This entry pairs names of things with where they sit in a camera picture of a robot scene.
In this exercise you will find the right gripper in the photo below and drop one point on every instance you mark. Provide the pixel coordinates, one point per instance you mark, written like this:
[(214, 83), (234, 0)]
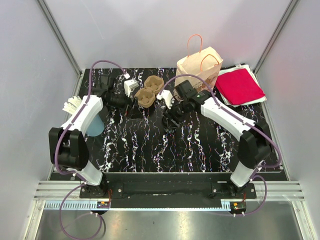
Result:
[(170, 114)]

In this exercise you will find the lower brown pulp cup carrier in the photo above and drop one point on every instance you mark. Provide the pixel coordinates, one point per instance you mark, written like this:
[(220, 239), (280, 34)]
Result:
[(146, 96)]

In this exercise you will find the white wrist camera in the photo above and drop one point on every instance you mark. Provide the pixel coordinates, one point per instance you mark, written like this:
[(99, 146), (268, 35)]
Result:
[(129, 85), (167, 97)]

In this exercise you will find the light blue holder cup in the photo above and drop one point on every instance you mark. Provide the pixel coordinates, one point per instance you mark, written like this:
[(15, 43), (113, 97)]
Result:
[(96, 127)]

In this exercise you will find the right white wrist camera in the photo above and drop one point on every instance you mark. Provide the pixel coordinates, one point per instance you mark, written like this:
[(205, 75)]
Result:
[(167, 97)]

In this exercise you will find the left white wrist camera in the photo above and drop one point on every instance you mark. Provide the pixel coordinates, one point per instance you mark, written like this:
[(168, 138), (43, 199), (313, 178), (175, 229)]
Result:
[(129, 85)]

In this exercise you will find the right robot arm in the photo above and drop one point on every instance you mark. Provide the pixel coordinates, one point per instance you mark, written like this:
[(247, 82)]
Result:
[(253, 138)]

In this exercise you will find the white wooden stirrer bundle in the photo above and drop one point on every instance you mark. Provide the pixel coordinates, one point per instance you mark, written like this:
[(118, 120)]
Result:
[(72, 104)]

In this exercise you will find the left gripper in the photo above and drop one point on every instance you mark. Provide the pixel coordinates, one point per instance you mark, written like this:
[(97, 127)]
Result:
[(133, 112)]

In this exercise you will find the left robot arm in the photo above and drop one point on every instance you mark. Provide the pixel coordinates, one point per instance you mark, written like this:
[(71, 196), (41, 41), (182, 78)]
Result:
[(68, 149)]

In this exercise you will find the black marble pattern mat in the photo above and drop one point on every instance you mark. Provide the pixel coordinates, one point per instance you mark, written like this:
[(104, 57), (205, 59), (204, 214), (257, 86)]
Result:
[(141, 145)]

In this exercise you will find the beige paper takeout bag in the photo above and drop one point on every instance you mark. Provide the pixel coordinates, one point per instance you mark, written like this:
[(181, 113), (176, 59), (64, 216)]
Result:
[(206, 63)]

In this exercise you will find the aluminium frame rail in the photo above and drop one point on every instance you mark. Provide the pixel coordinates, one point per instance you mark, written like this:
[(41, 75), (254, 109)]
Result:
[(279, 212)]

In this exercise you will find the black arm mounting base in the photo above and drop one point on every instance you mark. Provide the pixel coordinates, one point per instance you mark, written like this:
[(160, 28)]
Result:
[(214, 185)]

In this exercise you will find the red cloth napkin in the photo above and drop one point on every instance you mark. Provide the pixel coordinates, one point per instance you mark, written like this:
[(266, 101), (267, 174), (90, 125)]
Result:
[(241, 86)]

